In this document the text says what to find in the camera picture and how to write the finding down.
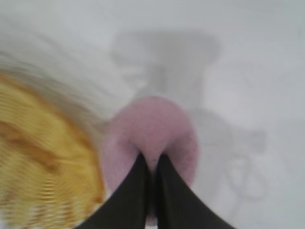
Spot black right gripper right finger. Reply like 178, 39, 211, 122
154, 154, 232, 229

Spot pink peach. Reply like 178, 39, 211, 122
100, 95, 200, 227

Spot yellow woven plastic basket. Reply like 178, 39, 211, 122
0, 71, 105, 229

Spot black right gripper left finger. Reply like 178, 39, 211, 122
77, 152, 151, 229

